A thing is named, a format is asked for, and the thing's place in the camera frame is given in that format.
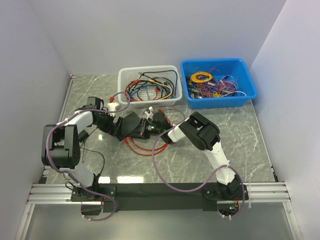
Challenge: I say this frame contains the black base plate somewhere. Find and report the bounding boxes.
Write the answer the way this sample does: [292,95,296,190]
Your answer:
[70,182,243,215]

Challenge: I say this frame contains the colourful wire bundle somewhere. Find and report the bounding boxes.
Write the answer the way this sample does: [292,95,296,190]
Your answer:
[187,63,247,100]

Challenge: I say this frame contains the blue cable in basket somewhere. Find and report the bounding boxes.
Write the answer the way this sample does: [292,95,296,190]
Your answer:
[127,84,176,101]

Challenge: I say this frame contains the yellow ethernet cable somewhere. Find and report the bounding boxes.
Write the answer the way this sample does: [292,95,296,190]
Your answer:
[147,77,175,100]

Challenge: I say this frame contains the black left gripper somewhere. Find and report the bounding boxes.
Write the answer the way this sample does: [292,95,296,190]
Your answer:
[94,109,123,137]

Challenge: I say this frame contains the white plastic basket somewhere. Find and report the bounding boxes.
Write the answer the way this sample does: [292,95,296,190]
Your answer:
[117,65,183,108]

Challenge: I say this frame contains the aluminium rail frame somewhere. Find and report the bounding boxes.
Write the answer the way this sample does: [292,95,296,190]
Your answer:
[14,74,303,240]

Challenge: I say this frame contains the red ethernet cable top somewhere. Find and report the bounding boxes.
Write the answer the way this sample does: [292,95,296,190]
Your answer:
[123,137,168,157]

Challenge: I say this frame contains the black power cable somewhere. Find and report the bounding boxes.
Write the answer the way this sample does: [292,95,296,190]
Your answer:
[64,129,106,191]

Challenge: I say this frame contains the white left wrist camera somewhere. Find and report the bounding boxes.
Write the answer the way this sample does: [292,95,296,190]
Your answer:
[106,102,121,117]

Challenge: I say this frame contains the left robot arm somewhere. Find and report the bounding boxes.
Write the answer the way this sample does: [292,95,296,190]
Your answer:
[41,96,146,201]

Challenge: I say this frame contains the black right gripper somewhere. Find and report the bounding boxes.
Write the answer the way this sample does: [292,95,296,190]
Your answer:
[128,118,163,140]

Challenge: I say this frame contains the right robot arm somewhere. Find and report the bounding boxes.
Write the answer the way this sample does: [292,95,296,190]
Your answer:
[121,111,246,201]

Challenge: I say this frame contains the blue plastic bin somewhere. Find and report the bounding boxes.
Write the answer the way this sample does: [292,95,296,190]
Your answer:
[180,58,258,109]

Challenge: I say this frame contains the black cables in basket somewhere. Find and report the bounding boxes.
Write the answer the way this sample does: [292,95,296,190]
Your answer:
[124,71,180,101]

